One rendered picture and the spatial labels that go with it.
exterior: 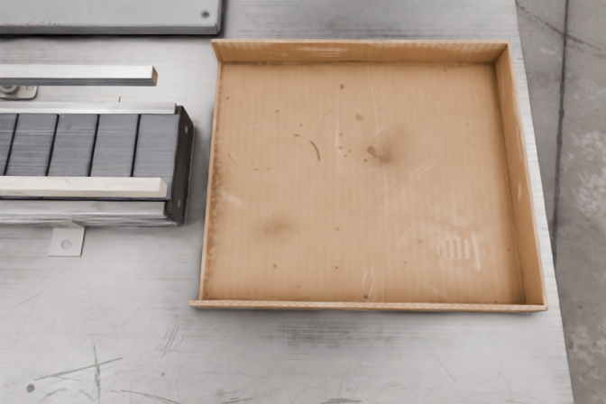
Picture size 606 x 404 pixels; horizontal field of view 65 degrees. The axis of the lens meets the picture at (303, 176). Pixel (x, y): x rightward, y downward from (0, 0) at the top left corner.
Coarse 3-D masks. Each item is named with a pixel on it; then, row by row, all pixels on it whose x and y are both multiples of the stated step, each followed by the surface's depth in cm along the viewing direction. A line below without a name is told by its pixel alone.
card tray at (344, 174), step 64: (256, 64) 51; (320, 64) 51; (384, 64) 51; (448, 64) 51; (512, 64) 47; (256, 128) 49; (320, 128) 49; (384, 128) 49; (448, 128) 48; (512, 128) 46; (256, 192) 47; (320, 192) 47; (384, 192) 46; (448, 192) 46; (512, 192) 46; (256, 256) 45; (320, 256) 45; (384, 256) 45; (448, 256) 44; (512, 256) 44
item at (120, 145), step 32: (0, 128) 44; (32, 128) 44; (64, 128) 44; (96, 128) 44; (128, 128) 44; (160, 128) 44; (0, 160) 43; (32, 160) 43; (64, 160) 43; (96, 160) 43; (128, 160) 43; (160, 160) 43
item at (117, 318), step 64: (256, 0) 54; (320, 0) 54; (384, 0) 54; (448, 0) 54; (512, 0) 54; (64, 64) 52; (128, 64) 52; (192, 64) 52; (192, 192) 47; (0, 256) 46; (128, 256) 45; (192, 256) 45; (0, 320) 44; (64, 320) 44; (128, 320) 44; (192, 320) 43; (256, 320) 43; (320, 320) 43; (384, 320) 43; (448, 320) 43; (512, 320) 43; (0, 384) 42; (64, 384) 42; (128, 384) 42; (192, 384) 42; (256, 384) 42; (320, 384) 42; (384, 384) 41; (448, 384) 41; (512, 384) 41
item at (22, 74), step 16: (0, 64) 37; (16, 64) 37; (32, 64) 37; (0, 80) 37; (16, 80) 37; (32, 80) 37; (48, 80) 37; (64, 80) 37; (80, 80) 37; (96, 80) 37; (112, 80) 37; (128, 80) 37; (144, 80) 37
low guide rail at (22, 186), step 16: (0, 176) 39; (16, 176) 39; (0, 192) 40; (16, 192) 39; (32, 192) 39; (48, 192) 39; (64, 192) 39; (80, 192) 39; (96, 192) 39; (112, 192) 39; (128, 192) 39; (144, 192) 39; (160, 192) 39
